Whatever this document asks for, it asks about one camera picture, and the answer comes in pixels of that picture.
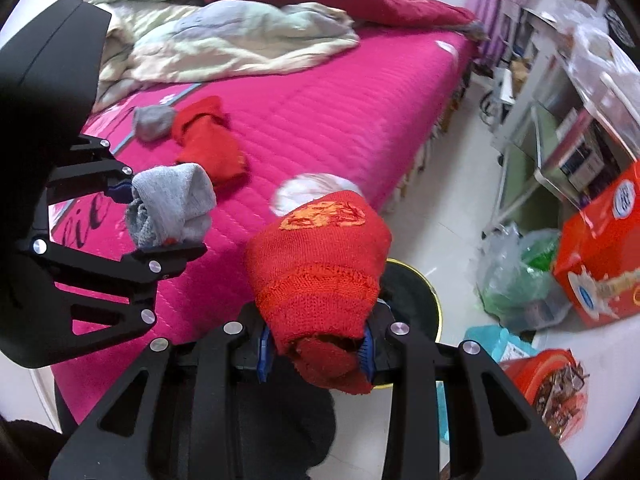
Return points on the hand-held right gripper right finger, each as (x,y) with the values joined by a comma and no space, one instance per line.
(368,355)

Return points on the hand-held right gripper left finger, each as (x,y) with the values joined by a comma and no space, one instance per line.
(262,355)

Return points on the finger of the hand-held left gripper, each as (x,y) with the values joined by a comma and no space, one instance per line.
(150,264)
(119,191)

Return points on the small grey sock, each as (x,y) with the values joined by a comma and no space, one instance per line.
(170,200)

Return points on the red embroidered sock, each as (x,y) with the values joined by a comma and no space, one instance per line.
(320,270)

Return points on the black round bin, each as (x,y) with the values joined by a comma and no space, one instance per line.
(412,295)

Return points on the grey rolled sock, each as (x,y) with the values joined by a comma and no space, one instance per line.
(150,122)

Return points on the dark cloth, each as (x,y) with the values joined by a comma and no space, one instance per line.
(290,425)

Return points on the long red sock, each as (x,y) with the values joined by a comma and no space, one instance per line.
(210,145)

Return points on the teal plastic bag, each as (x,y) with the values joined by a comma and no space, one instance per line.
(482,337)

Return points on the plastic bag with green contents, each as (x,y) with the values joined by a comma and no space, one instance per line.
(520,270)

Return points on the crumpled pinkish white tissue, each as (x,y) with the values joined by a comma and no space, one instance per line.
(310,187)

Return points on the cream quilt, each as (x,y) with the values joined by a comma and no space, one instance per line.
(225,50)

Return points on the red bag of scraps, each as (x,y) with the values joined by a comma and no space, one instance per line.
(550,385)

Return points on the bed with pink quilted cover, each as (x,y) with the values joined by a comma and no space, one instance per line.
(325,110)

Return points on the orange cardboard box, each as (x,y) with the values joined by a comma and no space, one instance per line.
(595,260)

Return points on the white shelf rack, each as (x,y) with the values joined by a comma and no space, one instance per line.
(530,125)

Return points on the dark printed box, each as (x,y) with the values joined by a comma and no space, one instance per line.
(582,160)

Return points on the pink floral curtain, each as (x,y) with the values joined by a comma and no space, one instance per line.
(490,0)

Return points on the white plastic bag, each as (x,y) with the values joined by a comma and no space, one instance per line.
(600,55)

